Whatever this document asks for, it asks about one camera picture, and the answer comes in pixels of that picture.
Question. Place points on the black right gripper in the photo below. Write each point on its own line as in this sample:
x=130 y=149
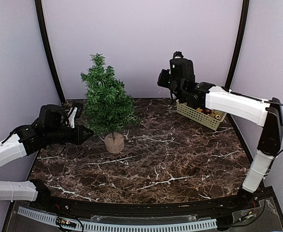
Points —
x=161 y=80

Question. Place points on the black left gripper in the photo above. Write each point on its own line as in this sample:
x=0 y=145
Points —
x=79 y=138

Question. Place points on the small green christmas tree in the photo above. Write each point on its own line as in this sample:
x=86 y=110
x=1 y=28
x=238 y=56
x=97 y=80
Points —
x=108 y=107

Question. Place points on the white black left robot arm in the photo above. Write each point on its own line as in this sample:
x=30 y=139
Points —
x=54 y=125

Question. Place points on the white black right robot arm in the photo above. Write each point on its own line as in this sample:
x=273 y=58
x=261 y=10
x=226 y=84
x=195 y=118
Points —
x=180 y=80

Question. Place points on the brown bauble lower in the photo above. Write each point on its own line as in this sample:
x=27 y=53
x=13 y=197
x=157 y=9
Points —
x=207 y=111

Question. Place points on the beige plastic basket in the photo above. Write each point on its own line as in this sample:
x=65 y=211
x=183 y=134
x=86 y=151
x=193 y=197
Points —
x=198 y=116

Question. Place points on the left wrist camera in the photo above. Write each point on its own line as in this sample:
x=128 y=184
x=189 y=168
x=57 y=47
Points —
x=73 y=114

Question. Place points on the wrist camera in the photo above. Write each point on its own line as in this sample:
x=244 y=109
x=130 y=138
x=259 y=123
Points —
x=73 y=114
x=178 y=55

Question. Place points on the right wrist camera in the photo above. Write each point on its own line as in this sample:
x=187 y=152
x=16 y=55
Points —
x=178 y=55

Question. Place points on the grey slotted cable duct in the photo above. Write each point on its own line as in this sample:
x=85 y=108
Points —
x=118 y=224

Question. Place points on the right black frame post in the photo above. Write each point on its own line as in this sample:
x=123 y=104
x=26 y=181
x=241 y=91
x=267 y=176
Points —
x=238 y=43

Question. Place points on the black frame post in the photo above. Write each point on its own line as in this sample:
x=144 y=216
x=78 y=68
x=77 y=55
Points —
x=47 y=48
x=238 y=43

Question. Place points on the black front rail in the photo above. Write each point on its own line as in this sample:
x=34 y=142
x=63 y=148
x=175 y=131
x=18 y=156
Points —
x=220 y=207

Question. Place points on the left black frame post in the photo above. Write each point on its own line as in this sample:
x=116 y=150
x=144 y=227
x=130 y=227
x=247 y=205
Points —
x=47 y=48

